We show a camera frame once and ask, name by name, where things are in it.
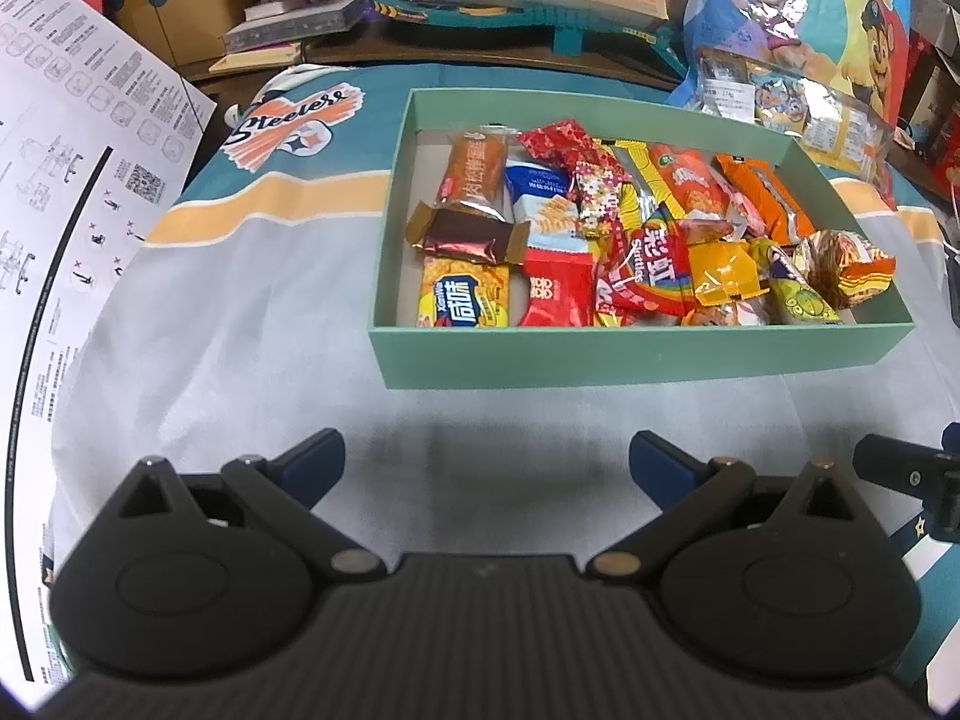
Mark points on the green cardboard box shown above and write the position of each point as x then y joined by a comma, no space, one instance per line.
600,360

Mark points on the brown chocolate bar packet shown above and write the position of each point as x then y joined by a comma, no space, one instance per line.
465,236

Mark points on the red packet white round print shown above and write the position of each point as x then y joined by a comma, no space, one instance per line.
555,292

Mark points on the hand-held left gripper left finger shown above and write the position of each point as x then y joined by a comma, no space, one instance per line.
311,457

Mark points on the noodle-print snack packet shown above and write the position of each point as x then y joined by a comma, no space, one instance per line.
847,262

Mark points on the flat beige box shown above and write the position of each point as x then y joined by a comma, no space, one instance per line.
255,60

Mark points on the teal printed blanket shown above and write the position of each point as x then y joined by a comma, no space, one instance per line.
262,315

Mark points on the orange cake stick packet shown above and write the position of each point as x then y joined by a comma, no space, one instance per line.
472,169

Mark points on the red sparkly candy packet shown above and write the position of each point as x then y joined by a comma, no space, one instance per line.
559,141

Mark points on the yellow-green snack packet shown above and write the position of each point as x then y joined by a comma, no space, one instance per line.
799,300

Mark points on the small floral candy packet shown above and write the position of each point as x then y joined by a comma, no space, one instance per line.
600,199

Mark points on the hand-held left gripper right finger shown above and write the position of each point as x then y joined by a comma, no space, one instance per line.
660,461

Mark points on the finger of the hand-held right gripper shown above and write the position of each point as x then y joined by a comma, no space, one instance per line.
896,465

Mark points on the white instruction sheet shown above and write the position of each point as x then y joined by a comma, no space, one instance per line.
60,165

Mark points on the teal toy track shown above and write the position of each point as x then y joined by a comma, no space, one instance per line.
562,34

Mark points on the blue white cracker packet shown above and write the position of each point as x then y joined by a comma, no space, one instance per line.
544,202

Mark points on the yellow candy packet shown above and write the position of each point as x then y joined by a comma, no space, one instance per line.
724,270

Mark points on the large cartoon snack bag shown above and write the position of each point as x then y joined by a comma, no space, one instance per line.
795,15

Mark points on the orange-red snack packet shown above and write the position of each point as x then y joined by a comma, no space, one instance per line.
686,180

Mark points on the yellow striped packet silver seam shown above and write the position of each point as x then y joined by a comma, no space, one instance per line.
637,165

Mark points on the red candy packet white lettering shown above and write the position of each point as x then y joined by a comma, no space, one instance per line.
652,262

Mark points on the yellow biscuit packet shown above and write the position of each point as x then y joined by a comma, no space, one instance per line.
461,300

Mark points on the orange packet silver seam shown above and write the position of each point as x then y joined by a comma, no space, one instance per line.
765,195

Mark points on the grey clear plastic box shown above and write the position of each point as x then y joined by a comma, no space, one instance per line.
292,21

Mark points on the cardboard box blue bear print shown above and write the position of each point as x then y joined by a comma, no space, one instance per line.
180,22

